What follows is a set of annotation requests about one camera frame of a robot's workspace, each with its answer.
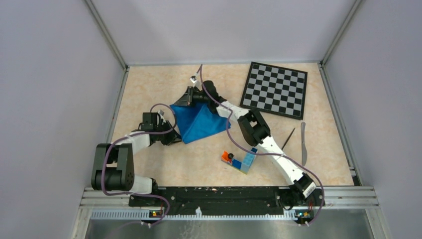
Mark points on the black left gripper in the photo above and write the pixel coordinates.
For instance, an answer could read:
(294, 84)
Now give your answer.
(172, 136)

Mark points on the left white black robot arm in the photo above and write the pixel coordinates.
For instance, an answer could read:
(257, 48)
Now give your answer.
(113, 169)

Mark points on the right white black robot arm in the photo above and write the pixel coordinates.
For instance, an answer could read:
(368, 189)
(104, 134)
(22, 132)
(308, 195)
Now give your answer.
(255, 132)

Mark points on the black white checkerboard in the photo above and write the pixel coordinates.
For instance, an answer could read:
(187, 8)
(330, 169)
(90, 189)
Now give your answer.
(275, 90)

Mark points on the blue cloth napkin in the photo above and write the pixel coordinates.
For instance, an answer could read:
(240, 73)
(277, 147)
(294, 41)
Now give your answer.
(197, 122)

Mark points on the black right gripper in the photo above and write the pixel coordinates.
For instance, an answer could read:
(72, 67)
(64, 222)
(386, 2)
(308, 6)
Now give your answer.
(187, 99)

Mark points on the aluminium frame rail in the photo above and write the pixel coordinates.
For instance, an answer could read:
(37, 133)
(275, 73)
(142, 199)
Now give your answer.
(349, 212)

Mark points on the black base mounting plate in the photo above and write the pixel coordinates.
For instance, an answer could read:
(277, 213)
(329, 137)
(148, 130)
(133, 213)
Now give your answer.
(227, 201)

